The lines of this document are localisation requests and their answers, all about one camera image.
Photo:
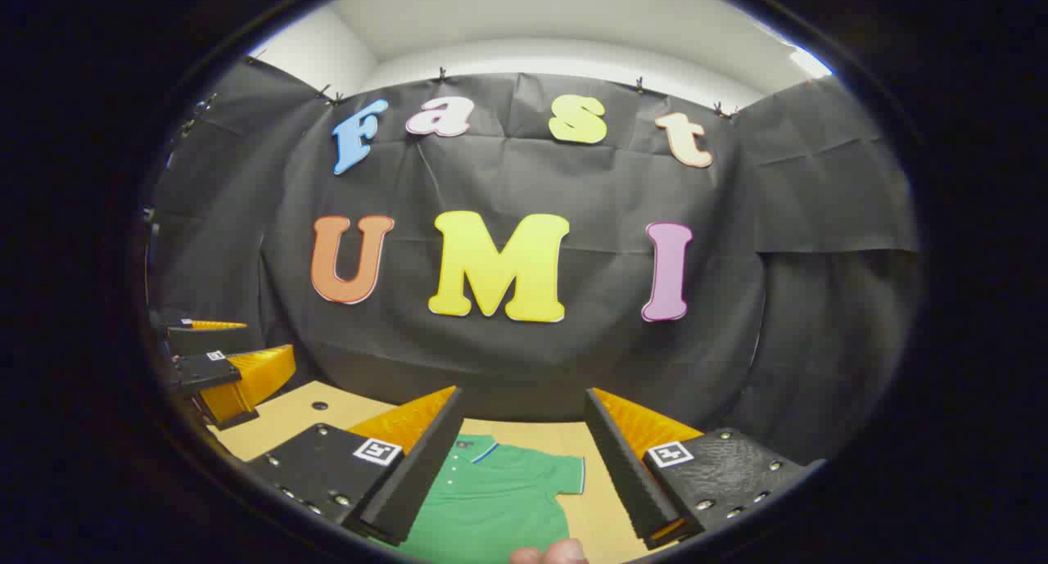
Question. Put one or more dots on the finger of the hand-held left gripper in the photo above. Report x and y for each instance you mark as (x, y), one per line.
(246, 380)
(205, 340)

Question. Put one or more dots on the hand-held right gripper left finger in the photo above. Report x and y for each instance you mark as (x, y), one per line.
(426, 466)

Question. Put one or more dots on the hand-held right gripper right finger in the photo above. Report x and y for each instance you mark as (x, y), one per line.
(626, 474)

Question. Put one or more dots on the green T-shirt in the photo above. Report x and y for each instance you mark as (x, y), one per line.
(491, 507)

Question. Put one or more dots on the black backdrop cloth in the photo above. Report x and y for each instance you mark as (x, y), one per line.
(573, 367)

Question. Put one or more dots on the row of black cloth clips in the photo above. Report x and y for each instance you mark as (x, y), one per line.
(442, 76)

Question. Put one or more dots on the ceiling light panel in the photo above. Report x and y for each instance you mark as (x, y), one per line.
(809, 61)

